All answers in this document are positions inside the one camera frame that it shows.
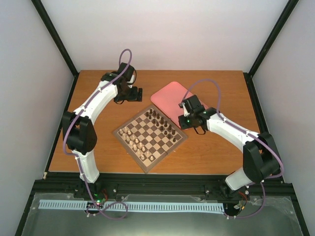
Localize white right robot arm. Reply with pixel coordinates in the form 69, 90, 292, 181
178, 95, 284, 199

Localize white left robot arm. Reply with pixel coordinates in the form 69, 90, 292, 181
62, 62, 142, 198

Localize pink tray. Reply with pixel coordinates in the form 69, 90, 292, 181
151, 82, 193, 127

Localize wooden chessboard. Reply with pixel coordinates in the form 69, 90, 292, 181
113, 105, 188, 174

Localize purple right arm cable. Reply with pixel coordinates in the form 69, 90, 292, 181
183, 78, 285, 219

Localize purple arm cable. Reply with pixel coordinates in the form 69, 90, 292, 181
183, 78, 285, 219
63, 49, 129, 219

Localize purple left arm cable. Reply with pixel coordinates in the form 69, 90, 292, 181
63, 49, 129, 219

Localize light blue cable duct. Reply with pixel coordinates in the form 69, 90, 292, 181
38, 200, 224, 214

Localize black aluminium frame rail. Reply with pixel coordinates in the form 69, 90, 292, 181
31, 172, 293, 200

